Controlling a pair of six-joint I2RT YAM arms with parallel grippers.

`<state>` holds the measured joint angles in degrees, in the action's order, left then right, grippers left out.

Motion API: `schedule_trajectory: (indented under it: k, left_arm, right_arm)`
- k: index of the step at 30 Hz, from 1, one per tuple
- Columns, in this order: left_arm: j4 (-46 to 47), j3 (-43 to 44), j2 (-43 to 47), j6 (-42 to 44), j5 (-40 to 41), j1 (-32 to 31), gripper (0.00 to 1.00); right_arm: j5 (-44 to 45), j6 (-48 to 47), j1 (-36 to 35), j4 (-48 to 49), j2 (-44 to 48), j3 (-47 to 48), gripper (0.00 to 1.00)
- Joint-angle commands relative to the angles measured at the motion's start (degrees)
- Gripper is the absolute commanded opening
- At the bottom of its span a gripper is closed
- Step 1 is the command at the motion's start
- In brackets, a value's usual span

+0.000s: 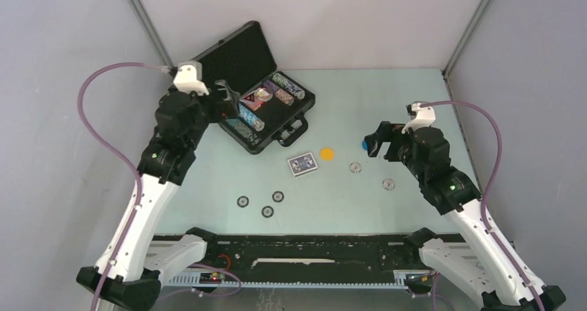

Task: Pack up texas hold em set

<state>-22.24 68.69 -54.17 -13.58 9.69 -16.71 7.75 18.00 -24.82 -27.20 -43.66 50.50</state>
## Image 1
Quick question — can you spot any black poker set case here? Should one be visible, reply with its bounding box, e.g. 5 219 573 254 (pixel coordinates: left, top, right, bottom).
189 21 316 154

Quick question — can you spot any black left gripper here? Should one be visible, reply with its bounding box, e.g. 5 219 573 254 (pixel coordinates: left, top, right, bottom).
185 80 240 148

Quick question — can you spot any blue poker chip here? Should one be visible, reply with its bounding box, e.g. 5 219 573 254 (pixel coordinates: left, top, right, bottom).
237 196 250 208
261 206 275 218
271 190 285 203

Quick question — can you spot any clear round dealer button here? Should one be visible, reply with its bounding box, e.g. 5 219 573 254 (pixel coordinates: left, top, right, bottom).
255 87 273 102

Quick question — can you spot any grey white poker chip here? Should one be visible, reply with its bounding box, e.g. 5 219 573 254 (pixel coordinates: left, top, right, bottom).
382 178 395 190
349 162 362 173

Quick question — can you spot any purple orange chip row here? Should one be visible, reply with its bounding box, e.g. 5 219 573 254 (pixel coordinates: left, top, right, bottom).
262 80 295 106

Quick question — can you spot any red playing card deck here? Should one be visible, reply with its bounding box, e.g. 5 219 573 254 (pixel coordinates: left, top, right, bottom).
240 91 273 111

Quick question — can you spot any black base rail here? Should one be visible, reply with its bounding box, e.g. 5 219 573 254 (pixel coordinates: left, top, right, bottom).
151 233 464 287

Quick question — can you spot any light blue grey chip row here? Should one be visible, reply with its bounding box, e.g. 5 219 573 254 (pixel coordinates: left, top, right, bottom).
239 104 265 132

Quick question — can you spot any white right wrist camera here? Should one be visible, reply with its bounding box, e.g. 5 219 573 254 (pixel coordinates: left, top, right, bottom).
401 101 436 134

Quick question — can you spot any blue playing card deck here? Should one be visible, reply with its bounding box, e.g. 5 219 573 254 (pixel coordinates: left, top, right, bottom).
287 152 318 177

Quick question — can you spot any green blue chip row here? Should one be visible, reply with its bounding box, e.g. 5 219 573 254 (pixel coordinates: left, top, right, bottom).
271 72 305 100

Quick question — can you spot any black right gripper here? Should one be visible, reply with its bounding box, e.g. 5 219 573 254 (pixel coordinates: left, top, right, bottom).
363 121 427 182

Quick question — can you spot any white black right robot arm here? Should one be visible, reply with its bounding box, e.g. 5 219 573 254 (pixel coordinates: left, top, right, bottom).
364 121 566 310

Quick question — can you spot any yellow round button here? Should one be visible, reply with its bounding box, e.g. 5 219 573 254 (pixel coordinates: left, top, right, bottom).
319 148 335 161

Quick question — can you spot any all in triangle token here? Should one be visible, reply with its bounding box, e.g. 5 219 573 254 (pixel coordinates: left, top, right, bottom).
240 93 260 111

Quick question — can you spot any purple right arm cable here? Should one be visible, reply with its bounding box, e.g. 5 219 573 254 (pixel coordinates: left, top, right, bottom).
419 100 547 311

